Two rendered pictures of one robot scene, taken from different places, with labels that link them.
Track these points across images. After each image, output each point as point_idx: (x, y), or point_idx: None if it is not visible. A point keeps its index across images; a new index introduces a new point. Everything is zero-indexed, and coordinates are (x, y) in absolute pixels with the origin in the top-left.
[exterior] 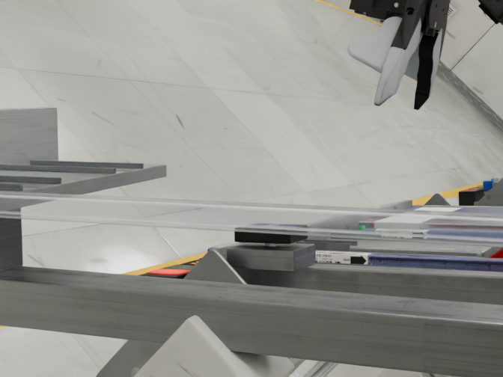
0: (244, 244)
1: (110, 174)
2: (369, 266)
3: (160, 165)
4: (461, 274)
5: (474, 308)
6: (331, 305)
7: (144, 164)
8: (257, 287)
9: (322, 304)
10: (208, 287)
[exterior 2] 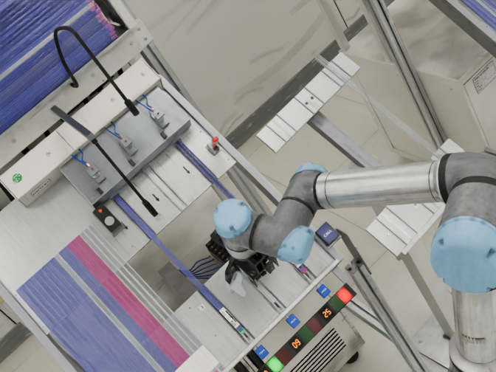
0: (333, 241)
1: (387, 205)
2: None
3: (368, 226)
4: (282, 195)
5: (325, 128)
6: (350, 139)
7: (373, 229)
8: (359, 159)
9: (352, 141)
10: (370, 162)
